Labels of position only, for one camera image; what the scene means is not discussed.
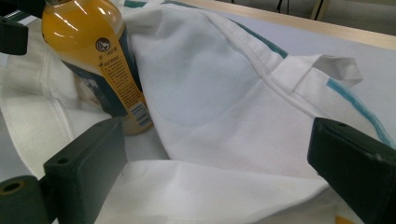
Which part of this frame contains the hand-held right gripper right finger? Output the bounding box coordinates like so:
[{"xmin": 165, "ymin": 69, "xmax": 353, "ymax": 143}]
[{"xmin": 307, "ymin": 117, "xmax": 396, "ymax": 224}]

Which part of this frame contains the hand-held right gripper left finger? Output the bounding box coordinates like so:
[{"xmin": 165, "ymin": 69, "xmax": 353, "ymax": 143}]
[{"xmin": 43, "ymin": 117, "xmax": 129, "ymax": 224}]

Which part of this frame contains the orange juice bottle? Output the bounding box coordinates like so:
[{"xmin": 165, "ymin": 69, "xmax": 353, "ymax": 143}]
[{"xmin": 41, "ymin": 0, "xmax": 154, "ymax": 136}]

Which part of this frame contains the white printed tote bag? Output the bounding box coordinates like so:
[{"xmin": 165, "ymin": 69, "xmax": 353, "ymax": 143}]
[{"xmin": 0, "ymin": 0, "xmax": 396, "ymax": 224}]

